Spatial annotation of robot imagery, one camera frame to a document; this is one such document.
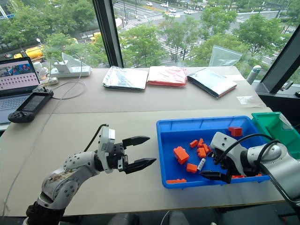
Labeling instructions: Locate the white bottle with green cap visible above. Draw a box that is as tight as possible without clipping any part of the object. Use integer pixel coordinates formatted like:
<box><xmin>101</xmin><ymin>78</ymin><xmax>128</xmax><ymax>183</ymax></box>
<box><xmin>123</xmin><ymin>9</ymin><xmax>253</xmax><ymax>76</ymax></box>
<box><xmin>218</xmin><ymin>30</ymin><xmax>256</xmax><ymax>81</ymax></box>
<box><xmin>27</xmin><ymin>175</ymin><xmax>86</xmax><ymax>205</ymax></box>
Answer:
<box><xmin>246</xmin><ymin>65</ymin><xmax>262</xmax><ymax>86</ymax></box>

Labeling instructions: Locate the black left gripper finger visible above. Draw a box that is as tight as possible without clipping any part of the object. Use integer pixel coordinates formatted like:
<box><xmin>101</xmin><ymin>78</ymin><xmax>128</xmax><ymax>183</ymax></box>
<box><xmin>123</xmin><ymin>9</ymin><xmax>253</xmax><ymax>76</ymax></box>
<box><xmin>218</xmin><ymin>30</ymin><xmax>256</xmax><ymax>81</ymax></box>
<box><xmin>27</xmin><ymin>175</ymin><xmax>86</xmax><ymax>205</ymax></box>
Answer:
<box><xmin>122</xmin><ymin>135</ymin><xmax>151</xmax><ymax>153</ymax></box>
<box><xmin>123</xmin><ymin>158</ymin><xmax>157</xmax><ymax>175</ymax></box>

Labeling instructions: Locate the white power adapter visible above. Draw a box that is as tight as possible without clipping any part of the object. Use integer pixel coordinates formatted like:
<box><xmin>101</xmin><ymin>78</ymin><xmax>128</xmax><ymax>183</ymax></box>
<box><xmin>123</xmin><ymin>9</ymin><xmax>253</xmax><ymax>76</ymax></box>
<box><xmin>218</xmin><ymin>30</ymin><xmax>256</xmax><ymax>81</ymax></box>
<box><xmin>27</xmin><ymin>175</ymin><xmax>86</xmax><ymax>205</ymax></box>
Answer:
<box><xmin>54</xmin><ymin>59</ymin><xmax>71</xmax><ymax>73</ymax></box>

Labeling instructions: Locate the white cylindrical battery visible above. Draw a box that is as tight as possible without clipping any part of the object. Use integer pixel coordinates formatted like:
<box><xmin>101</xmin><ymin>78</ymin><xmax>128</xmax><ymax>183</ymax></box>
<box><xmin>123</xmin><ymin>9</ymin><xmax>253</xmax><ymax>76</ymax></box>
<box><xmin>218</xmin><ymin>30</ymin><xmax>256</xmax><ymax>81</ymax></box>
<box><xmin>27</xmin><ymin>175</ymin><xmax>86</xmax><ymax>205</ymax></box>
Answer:
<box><xmin>197</xmin><ymin>158</ymin><xmax>207</xmax><ymax>172</ymax></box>

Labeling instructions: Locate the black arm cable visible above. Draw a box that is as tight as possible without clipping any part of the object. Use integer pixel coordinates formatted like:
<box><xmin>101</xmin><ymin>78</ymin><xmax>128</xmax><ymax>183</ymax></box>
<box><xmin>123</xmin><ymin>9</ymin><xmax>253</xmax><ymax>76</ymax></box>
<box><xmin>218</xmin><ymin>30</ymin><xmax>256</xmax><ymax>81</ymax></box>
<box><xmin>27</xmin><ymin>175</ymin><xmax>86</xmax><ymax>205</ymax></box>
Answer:
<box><xmin>83</xmin><ymin>124</ymin><xmax>110</xmax><ymax>152</ymax></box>
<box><xmin>213</xmin><ymin>133</ymin><xmax>281</xmax><ymax>179</ymax></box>

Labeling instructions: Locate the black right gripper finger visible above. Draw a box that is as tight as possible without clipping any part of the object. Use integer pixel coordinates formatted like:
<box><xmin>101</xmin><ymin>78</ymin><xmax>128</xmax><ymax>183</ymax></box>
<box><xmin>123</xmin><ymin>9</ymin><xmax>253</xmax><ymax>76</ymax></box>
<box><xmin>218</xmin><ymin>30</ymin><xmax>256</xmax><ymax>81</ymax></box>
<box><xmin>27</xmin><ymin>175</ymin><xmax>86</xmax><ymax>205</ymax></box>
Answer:
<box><xmin>199</xmin><ymin>170</ymin><xmax>228</xmax><ymax>181</ymax></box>

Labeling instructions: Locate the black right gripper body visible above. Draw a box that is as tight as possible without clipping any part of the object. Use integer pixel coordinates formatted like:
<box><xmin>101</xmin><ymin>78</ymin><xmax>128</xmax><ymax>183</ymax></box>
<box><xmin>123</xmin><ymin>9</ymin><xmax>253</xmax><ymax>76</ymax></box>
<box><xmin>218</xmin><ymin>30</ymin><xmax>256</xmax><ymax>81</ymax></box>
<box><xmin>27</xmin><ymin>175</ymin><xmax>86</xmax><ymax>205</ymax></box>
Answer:
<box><xmin>212</xmin><ymin>150</ymin><xmax>235</xmax><ymax>184</ymax></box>

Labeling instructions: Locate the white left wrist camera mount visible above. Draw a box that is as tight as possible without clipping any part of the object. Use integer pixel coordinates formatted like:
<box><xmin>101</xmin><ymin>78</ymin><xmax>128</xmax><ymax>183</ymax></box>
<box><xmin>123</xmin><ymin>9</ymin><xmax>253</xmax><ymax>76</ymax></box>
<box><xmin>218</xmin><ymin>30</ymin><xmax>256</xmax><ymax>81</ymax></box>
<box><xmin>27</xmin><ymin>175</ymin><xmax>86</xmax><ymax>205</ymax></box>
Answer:
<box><xmin>97</xmin><ymin>126</ymin><xmax>116</xmax><ymax>174</ymax></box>

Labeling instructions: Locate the pink plastic bag stack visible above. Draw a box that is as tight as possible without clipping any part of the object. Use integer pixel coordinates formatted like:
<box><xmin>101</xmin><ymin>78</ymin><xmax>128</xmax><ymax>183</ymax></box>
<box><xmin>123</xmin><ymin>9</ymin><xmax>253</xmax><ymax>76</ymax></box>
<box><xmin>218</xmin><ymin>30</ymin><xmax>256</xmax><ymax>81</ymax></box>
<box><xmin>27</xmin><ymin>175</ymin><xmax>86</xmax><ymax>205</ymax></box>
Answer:
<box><xmin>146</xmin><ymin>66</ymin><xmax>188</xmax><ymax>88</ymax></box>

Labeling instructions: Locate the large orange toy brick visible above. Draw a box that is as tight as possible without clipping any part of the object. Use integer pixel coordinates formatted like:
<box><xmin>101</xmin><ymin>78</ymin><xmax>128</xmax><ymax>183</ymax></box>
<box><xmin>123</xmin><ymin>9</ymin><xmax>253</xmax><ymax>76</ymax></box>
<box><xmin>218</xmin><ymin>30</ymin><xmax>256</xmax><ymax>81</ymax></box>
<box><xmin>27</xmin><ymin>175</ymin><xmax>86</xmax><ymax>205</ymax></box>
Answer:
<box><xmin>173</xmin><ymin>146</ymin><xmax>190</xmax><ymax>165</ymax></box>

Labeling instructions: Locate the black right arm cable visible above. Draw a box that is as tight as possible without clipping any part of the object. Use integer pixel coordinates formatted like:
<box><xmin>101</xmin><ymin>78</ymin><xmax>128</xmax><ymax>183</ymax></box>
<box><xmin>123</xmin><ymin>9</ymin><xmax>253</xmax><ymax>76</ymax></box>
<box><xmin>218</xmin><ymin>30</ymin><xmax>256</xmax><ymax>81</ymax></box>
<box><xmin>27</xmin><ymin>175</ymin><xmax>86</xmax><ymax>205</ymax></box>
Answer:
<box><xmin>213</xmin><ymin>133</ymin><xmax>281</xmax><ymax>179</ymax></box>

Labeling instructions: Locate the black handheld controller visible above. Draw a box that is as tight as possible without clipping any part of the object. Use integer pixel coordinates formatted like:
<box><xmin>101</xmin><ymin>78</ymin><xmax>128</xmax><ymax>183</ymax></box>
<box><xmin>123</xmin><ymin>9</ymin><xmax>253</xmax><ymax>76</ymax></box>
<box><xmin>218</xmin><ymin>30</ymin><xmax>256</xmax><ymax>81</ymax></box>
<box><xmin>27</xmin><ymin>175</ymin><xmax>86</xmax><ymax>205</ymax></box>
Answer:
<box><xmin>7</xmin><ymin>86</ymin><xmax>54</xmax><ymax>124</ymax></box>

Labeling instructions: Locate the white power strip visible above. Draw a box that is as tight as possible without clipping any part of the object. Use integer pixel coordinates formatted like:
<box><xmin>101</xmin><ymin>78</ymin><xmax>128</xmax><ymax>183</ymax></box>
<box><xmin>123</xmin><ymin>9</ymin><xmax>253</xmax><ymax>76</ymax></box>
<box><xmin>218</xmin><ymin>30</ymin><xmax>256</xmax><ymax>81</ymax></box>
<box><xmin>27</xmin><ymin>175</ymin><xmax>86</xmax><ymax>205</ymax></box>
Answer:
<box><xmin>50</xmin><ymin>66</ymin><xmax>92</xmax><ymax>78</ymax></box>

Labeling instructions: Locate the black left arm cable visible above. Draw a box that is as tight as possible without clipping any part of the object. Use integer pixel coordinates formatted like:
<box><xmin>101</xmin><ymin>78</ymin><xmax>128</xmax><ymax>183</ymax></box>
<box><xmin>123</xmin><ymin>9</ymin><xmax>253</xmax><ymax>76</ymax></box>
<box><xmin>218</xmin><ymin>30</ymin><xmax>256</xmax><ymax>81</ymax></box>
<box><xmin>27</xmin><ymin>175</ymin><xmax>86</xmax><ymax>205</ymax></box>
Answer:
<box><xmin>83</xmin><ymin>124</ymin><xmax>110</xmax><ymax>152</ymax></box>

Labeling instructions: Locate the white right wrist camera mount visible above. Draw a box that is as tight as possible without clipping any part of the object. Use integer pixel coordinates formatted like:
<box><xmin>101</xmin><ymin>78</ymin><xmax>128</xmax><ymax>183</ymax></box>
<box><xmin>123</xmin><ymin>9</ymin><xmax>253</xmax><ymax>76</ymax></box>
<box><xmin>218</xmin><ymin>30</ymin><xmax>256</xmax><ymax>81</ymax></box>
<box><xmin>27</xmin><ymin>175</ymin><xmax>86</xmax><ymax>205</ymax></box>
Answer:
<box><xmin>210</xmin><ymin>131</ymin><xmax>247</xmax><ymax>177</ymax></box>

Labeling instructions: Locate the open grey laptop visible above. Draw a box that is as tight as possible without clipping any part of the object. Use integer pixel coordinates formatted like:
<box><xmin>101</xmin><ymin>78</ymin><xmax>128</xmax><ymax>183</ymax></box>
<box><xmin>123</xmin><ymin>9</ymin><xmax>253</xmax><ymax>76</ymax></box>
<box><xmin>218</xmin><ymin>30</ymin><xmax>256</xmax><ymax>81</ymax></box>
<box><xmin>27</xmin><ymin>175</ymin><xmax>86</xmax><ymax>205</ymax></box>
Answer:
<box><xmin>0</xmin><ymin>56</ymin><xmax>41</xmax><ymax>125</ymax></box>

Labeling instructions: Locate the black window mullion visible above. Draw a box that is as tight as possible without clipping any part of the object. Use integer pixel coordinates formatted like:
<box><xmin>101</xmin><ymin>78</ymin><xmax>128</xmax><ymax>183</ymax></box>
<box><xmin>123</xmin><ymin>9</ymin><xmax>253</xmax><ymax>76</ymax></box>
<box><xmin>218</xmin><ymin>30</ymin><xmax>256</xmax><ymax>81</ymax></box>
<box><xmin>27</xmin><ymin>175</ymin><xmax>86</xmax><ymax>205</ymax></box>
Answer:
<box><xmin>92</xmin><ymin>0</ymin><xmax>124</xmax><ymax>69</ymax></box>

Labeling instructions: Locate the dark silver plastic bag stack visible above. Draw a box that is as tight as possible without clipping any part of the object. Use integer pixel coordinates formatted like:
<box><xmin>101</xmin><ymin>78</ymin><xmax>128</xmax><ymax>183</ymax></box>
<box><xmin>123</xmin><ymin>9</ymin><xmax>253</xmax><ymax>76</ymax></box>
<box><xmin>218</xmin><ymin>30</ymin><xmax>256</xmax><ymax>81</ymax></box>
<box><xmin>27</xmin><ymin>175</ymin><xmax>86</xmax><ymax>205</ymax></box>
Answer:
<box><xmin>187</xmin><ymin>67</ymin><xmax>238</xmax><ymax>99</ymax></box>

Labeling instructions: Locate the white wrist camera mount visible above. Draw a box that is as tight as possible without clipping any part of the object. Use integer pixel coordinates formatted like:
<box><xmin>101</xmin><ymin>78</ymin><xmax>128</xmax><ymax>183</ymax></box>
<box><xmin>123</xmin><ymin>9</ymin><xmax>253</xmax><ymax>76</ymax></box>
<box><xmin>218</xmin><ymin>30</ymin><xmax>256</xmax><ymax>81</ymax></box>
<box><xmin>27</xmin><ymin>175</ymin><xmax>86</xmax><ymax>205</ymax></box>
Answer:
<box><xmin>97</xmin><ymin>126</ymin><xmax>116</xmax><ymax>174</ymax></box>
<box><xmin>210</xmin><ymin>131</ymin><xmax>247</xmax><ymax>177</ymax></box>

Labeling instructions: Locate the thin white cable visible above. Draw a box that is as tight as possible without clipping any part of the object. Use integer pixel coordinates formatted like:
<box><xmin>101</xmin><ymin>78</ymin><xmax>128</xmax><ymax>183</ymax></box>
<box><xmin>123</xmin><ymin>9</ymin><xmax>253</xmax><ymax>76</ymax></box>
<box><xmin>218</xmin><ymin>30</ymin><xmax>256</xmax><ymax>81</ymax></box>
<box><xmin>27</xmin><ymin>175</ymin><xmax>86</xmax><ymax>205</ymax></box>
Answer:
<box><xmin>0</xmin><ymin>49</ymin><xmax>87</xmax><ymax>218</ymax></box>

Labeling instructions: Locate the blue plastic bin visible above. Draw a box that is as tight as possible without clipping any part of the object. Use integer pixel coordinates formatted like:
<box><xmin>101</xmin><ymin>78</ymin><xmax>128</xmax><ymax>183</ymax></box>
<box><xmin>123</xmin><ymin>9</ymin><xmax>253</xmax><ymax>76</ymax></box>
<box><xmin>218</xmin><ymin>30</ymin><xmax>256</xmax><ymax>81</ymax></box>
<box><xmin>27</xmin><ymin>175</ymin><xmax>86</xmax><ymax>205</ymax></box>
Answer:
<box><xmin>156</xmin><ymin>115</ymin><xmax>272</xmax><ymax>189</ymax></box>

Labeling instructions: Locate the small clear flat bag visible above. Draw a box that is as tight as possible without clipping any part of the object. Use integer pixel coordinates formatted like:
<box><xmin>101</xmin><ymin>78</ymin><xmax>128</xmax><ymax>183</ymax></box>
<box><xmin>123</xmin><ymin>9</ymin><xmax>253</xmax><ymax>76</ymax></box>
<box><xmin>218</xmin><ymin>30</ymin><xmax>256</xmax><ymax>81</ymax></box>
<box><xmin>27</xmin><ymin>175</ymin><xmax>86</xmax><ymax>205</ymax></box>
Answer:
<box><xmin>236</xmin><ymin>95</ymin><xmax>261</xmax><ymax>108</ymax></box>

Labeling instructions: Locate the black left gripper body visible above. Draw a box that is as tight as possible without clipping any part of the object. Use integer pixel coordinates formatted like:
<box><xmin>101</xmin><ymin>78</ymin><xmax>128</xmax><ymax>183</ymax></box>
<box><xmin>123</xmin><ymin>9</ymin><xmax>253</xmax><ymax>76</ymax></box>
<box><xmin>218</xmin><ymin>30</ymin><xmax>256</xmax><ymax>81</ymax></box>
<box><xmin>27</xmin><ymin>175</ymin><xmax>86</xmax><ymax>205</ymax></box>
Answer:
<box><xmin>108</xmin><ymin>142</ymin><xmax>129</xmax><ymax>172</ymax></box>

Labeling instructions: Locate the green plastic bin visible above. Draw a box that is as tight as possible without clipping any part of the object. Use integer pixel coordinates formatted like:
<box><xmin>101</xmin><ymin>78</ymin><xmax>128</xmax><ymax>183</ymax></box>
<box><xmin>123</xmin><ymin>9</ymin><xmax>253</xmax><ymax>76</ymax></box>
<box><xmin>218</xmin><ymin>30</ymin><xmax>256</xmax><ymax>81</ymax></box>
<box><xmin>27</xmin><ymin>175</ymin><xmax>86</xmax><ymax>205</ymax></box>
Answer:
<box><xmin>251</xmin><ymin>112</ymin><xmax>300</xmax><ymax>160</ymax></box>

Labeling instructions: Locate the black slanted window frame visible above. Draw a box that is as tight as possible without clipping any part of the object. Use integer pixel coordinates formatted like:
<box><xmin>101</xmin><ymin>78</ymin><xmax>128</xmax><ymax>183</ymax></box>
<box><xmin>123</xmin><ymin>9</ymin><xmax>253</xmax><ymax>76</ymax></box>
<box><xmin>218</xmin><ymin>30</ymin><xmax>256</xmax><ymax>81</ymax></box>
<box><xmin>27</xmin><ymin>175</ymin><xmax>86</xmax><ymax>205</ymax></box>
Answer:
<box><xmin>259</xmin><ymin>23</ymin><xmax>300</xmax><ymax>95</ymax></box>

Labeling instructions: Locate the large red toy brick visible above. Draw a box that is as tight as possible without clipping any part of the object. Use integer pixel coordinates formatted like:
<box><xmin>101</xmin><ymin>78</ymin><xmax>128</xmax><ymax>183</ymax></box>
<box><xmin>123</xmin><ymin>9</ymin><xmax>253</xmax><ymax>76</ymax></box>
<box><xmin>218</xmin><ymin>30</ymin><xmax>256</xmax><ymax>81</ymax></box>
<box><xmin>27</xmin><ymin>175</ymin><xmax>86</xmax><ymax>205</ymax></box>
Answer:
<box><xmin>228</xmin><ymin>126</ymin><xmax>243</xmax><ymax>137</ymax></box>

